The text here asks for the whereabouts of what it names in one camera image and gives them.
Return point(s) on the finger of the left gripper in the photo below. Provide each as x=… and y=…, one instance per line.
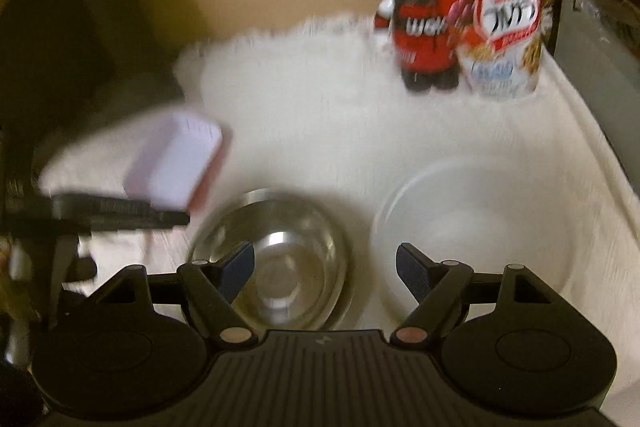
x=115, y=209

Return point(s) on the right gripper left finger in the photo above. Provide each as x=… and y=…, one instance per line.
x=210, y=288

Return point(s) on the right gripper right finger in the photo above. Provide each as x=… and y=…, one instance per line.
x=438, y=288

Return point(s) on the white yellow-rimmed bowl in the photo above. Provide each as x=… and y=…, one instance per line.
x=486, y=212

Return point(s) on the stainless steel bowl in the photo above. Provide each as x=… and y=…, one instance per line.
x=301, y=257

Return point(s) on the red rectangular tray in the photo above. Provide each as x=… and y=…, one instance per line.
x=178, y=161

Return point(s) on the white fluffy cloth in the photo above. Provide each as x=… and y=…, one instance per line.
x=320, y=109

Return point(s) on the panda robot figurine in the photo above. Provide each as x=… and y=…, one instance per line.
x=420, y=36

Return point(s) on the white microwave oven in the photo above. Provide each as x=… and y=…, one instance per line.
x=597, y=46

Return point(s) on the red granola bag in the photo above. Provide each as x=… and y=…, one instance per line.
x=497, y=44

